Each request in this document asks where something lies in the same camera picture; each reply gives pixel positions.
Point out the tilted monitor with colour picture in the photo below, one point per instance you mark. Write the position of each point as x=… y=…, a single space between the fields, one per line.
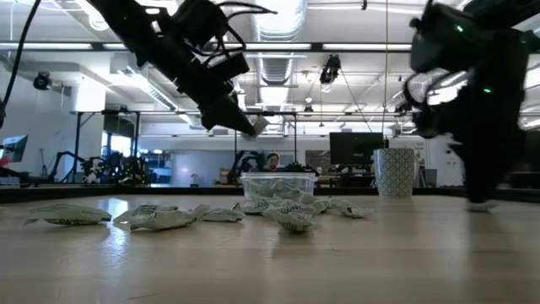
x=14 y=148

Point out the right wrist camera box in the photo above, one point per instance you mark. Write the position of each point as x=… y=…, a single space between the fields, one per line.
x=443 y=42

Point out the black ceiling security camera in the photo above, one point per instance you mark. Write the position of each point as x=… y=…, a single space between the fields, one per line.
x=42 y=81

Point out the black background robot arm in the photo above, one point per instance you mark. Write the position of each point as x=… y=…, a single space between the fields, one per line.
x=63 y=156
x=244 y=162

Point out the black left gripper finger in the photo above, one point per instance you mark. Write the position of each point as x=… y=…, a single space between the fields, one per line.
x=236 y=110
x=219 y=120

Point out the grey waste bin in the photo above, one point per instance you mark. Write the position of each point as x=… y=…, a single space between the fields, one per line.
x=430 y=177

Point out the person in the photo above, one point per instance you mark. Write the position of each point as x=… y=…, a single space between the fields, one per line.
x=272 y=162

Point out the clear plastic container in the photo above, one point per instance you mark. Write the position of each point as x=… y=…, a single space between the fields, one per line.
x=278 y=175

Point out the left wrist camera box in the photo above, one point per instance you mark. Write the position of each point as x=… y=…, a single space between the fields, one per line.
x=200 y=21

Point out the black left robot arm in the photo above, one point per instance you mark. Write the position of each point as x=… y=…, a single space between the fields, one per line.
x=139 y=34

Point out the black frame workstation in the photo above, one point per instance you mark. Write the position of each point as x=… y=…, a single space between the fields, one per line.
x=266 y=113
x=77 y=148

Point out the silver ventilation duct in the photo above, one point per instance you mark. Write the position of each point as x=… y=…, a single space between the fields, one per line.
x=278 y=25

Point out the patterned white teal paper cup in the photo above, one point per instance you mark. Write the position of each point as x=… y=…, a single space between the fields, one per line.
x=394 y=173

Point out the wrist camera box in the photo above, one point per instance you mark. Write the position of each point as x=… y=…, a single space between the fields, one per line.
x=200 y=21
x=443 y=42

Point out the black computer monitor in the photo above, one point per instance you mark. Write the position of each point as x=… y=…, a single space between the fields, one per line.
x=356 y=148

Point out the ceiling light strip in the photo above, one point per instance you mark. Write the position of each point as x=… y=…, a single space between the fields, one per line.
x=278 y=46
x=367 y=46

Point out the black overhead camera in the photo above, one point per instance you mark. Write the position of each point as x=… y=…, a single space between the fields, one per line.
x=331 y=69

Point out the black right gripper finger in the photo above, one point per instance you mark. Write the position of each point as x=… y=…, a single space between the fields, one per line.
x=474 y=169
x=502 y=164

